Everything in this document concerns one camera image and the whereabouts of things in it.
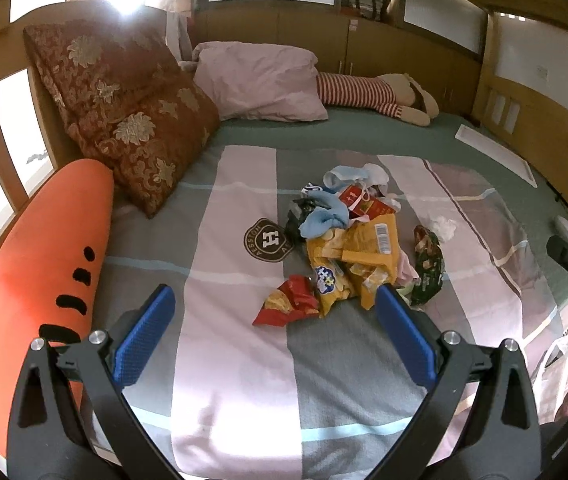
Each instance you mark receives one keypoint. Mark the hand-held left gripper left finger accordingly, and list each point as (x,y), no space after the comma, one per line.
(143,332)

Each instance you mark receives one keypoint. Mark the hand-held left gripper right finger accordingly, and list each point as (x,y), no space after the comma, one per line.
(404,335)

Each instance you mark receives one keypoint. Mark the pink wrapper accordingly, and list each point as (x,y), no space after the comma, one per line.
(406,267)

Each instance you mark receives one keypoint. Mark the green snack bag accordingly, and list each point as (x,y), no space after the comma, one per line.
(426,270)

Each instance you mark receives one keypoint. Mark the yellow snack bag blue logo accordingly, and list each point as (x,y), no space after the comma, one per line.
(329,280)

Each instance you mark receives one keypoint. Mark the large yellow barcode snack bag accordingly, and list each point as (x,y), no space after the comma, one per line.
(369,240)

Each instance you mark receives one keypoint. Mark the white tissue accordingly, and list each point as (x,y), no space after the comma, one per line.
(439,226)

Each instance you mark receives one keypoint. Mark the red chip bag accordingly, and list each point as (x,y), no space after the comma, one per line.
(284,305)

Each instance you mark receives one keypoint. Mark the red packet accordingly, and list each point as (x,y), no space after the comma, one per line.
(364,205)

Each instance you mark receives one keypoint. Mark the light blue cloth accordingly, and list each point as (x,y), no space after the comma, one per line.
(319,220)

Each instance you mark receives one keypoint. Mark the black packet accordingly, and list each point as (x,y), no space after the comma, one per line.
(294,225)

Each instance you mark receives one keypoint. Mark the white and blue cloth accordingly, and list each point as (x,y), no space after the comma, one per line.
(349,175)

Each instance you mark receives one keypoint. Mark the blue and white box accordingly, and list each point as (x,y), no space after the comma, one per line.
(314,189)

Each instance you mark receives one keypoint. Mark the striped pink grey blanket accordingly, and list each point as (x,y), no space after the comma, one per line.
(244,370)

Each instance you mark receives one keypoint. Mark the orange carrot plush pillow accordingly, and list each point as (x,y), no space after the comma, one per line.
(28,270)

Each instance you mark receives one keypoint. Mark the flat white board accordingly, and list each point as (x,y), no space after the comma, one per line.
(496,155)

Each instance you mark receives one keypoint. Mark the green bed sheet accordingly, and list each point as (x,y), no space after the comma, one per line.
(364,131)

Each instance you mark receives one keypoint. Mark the brown floral cushion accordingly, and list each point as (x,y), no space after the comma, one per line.
(128,110)

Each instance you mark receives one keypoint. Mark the striped plush doll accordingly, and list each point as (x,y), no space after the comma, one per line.
(359,91)

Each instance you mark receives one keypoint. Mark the pink pillow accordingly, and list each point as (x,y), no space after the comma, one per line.
(259,80)

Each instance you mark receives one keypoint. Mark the white plush toy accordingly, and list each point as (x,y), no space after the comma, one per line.
(179,40)

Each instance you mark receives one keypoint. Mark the wooden headboard cabinet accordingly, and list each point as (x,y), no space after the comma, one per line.
(314,35)

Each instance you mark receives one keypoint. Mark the white wall socket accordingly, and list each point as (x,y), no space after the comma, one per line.
(544,72)

